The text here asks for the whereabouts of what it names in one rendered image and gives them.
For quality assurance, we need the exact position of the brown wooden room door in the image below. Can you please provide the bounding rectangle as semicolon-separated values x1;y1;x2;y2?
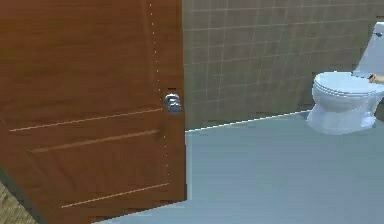
0;0;188;224

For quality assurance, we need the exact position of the white toilet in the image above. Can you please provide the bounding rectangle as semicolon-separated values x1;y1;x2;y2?
306;21;384;136

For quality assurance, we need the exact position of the small tan object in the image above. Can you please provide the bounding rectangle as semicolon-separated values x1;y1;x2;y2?
368;73;384;84

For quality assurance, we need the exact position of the silver round door handle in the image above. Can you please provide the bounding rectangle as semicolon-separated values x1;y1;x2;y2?
163;93;183;114

